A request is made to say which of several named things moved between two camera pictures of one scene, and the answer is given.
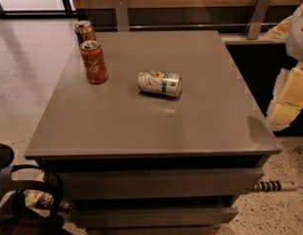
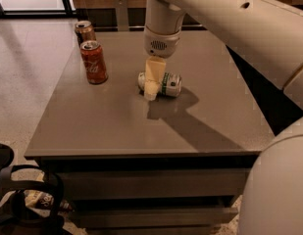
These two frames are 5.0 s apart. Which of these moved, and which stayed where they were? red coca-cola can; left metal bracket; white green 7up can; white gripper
Moved: white gripper
Stayed: left metal bracket; white green 7up can; red coca-cola can
